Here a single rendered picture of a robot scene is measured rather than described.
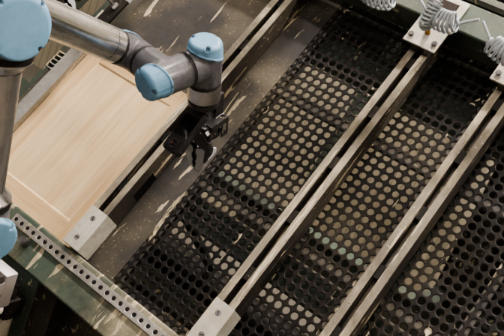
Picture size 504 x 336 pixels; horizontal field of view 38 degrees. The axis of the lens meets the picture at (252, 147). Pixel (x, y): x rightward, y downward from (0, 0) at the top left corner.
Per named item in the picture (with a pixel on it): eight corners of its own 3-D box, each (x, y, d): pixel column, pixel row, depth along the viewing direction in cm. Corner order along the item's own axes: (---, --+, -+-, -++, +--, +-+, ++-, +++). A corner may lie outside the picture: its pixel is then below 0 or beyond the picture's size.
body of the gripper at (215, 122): (228, 136, 172) (231, 95, 164) (204, 154, 167) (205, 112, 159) (204, 121, 175) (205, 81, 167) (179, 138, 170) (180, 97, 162)
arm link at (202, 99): (205, 97, 156) (178, 81, 159) (205, 114, 159) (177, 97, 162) (228, 82, 160) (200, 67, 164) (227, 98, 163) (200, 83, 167)
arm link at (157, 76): (125, 88, 155) (169, 70, 160) (155, 110, 148) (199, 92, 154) (121, 55, 150) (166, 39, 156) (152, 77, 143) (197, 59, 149)
